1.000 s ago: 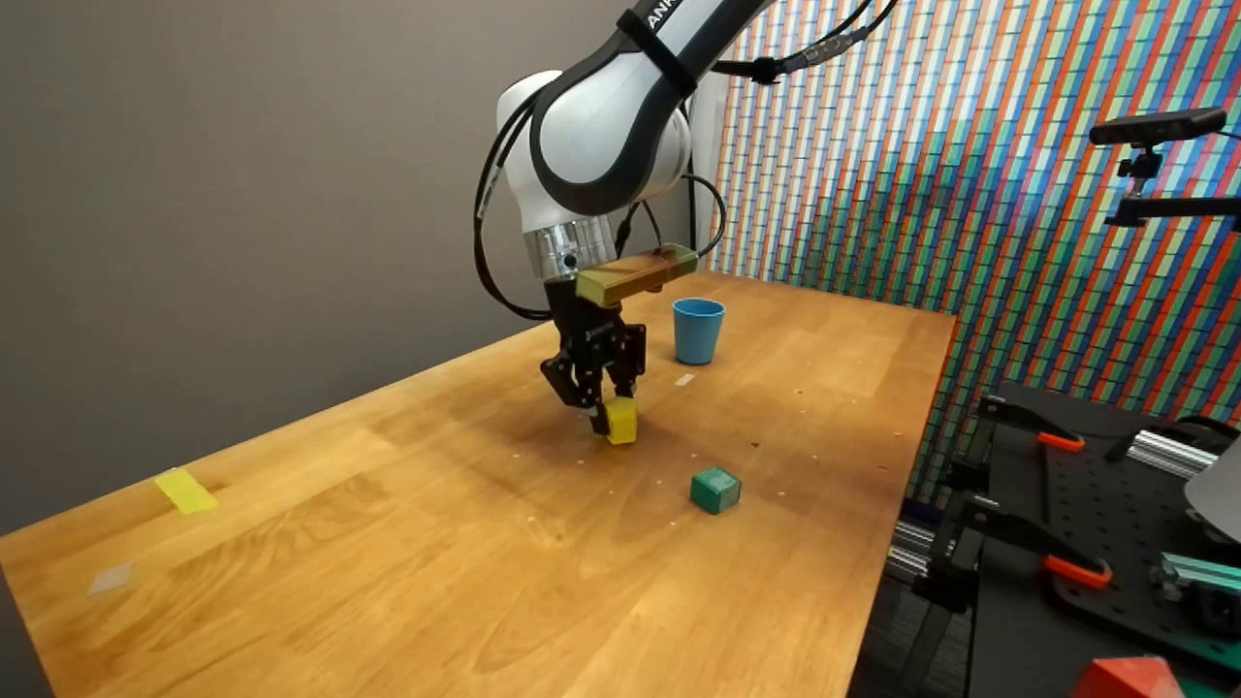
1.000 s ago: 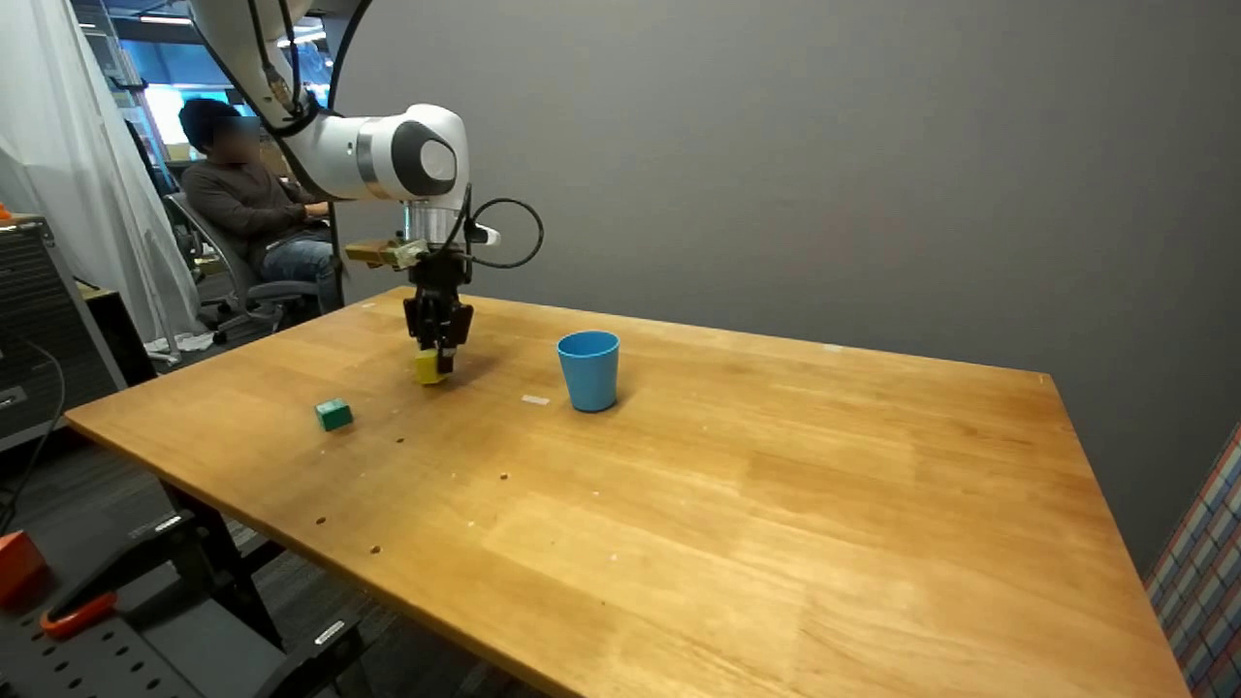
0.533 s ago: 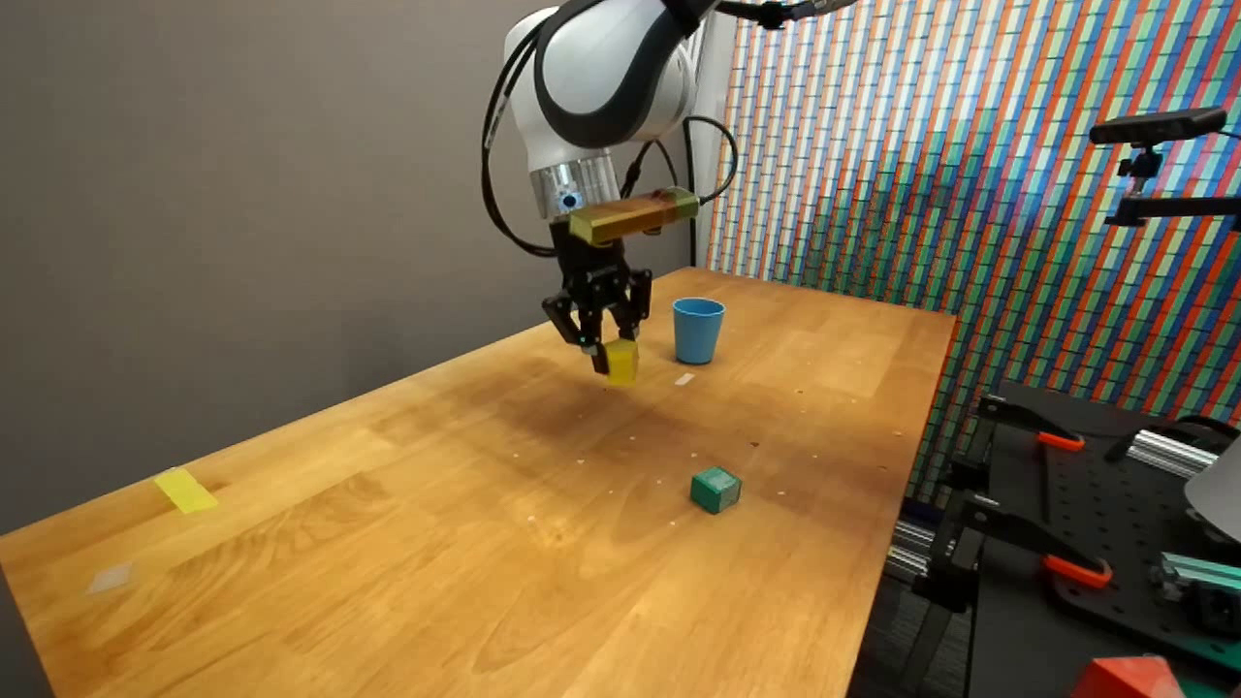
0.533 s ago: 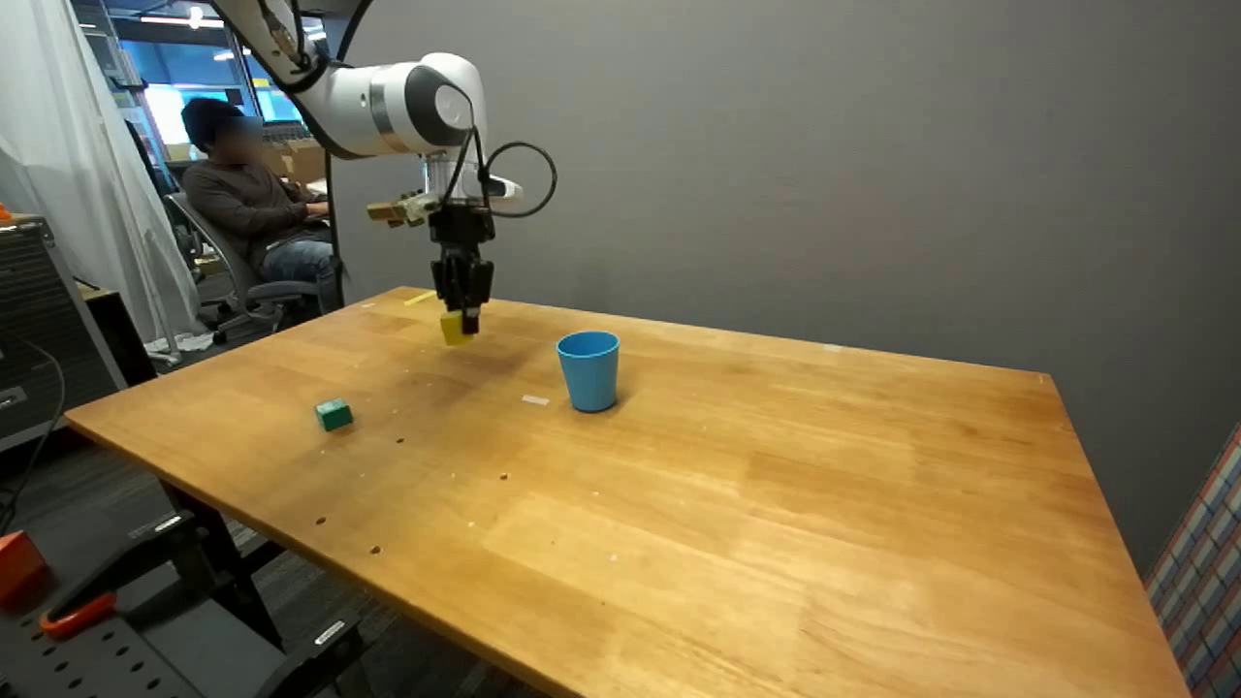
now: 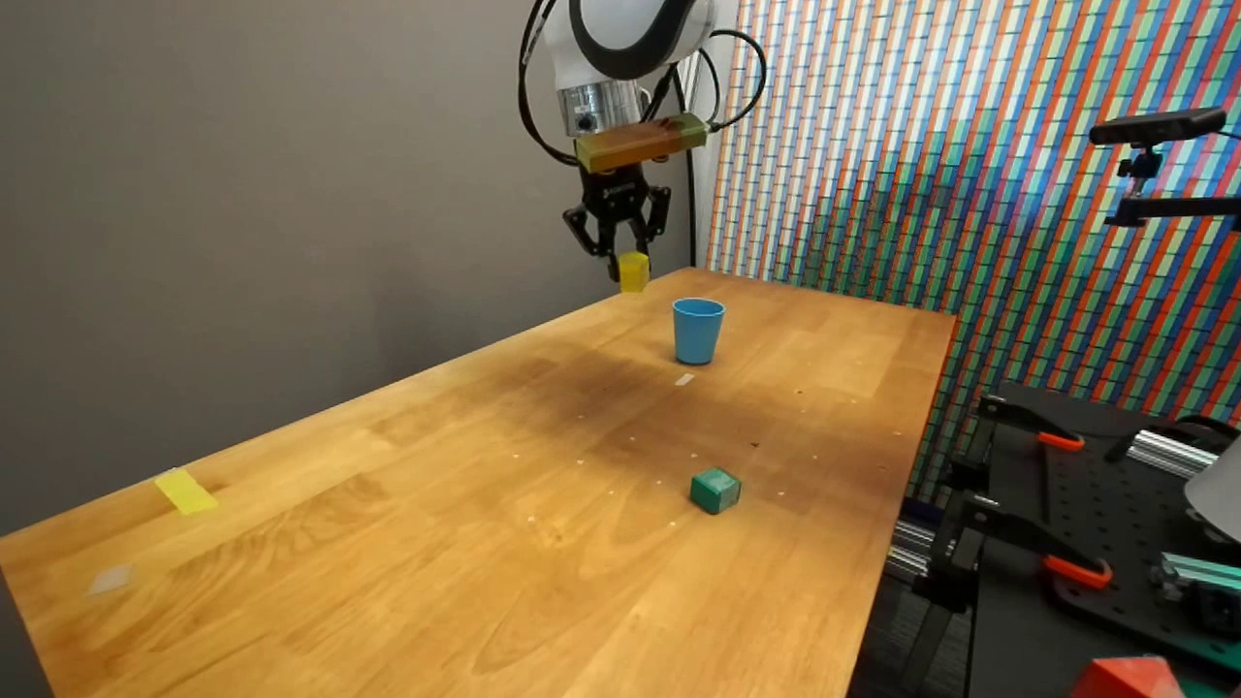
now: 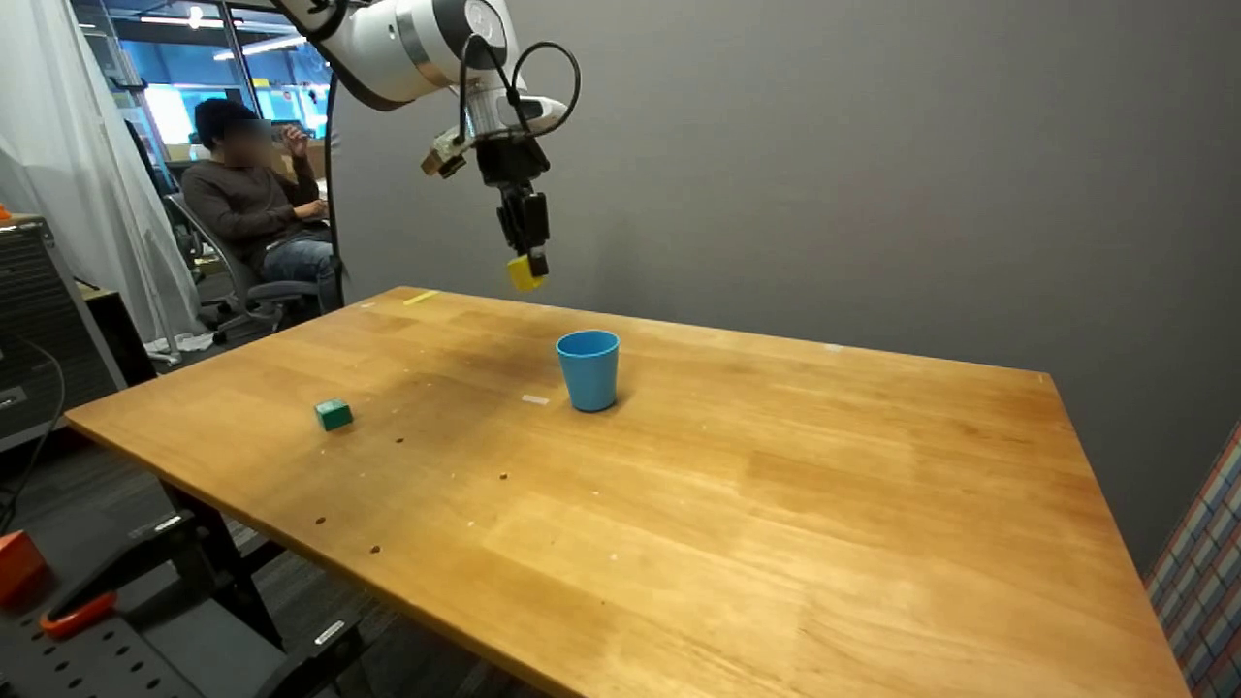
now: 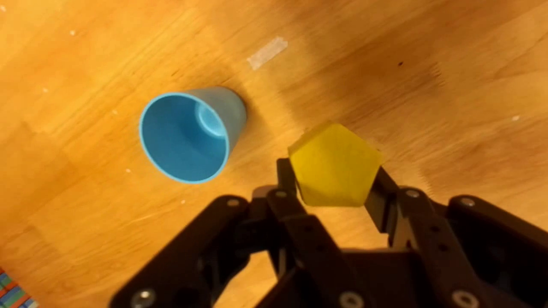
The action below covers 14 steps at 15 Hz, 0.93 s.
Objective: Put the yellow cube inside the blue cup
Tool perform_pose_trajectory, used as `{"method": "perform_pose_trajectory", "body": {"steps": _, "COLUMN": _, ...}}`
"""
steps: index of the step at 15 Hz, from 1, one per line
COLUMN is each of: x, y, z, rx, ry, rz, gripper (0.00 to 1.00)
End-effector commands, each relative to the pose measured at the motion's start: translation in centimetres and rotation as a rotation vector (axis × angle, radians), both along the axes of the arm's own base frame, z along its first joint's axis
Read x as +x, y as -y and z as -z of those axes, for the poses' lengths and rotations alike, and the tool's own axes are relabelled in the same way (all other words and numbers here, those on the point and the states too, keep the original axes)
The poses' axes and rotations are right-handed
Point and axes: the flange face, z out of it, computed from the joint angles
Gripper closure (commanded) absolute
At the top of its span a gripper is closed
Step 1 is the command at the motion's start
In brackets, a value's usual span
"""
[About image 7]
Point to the yellow cube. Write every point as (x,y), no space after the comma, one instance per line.
(333,167)

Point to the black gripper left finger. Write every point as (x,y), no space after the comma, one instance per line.
(296,240)

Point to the plaid cloth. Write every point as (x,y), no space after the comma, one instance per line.
(13,291)

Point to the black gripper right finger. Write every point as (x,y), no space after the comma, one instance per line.
(455,245)

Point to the blue plastic cup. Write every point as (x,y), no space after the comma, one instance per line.
(184,137)

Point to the clear tape strip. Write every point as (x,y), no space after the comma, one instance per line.
(267,52)

